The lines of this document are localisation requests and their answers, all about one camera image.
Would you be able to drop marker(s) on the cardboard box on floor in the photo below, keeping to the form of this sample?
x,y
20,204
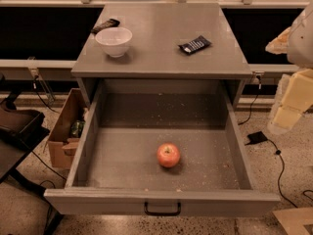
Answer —
x,y
72,110

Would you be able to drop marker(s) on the flat cardboard piece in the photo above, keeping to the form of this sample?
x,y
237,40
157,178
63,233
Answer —
x,y
296,221

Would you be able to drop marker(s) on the red apple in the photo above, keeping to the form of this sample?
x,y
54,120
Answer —
x,y
168,155

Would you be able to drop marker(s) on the black chair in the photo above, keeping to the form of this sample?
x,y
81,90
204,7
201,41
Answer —
x,y
21,131

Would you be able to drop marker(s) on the grey cabinet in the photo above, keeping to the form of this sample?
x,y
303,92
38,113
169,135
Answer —
x,y
158,30

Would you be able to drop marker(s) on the green can in box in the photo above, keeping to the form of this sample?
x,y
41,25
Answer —
x,y
76,129

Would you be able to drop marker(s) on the black remote control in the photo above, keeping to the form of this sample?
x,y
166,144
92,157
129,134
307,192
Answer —
x,y
107,24

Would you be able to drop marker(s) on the grey open drawer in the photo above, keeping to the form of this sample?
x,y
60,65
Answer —
x,y
115,169

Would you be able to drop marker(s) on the black drawer handle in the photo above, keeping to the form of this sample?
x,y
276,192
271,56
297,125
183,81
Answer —
x,y
157,209

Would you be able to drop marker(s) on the white ceramic bowl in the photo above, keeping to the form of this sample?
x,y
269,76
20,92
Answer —
x,y
114,41

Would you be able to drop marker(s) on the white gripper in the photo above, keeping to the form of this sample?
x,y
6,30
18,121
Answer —
x,y
301,41

